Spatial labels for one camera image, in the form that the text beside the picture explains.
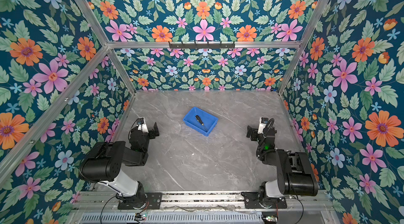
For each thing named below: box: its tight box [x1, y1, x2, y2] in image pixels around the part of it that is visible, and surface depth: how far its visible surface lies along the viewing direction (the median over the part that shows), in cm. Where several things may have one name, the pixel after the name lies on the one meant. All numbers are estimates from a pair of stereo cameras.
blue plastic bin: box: [183, 106, 219, 137], surface depth 104 cm
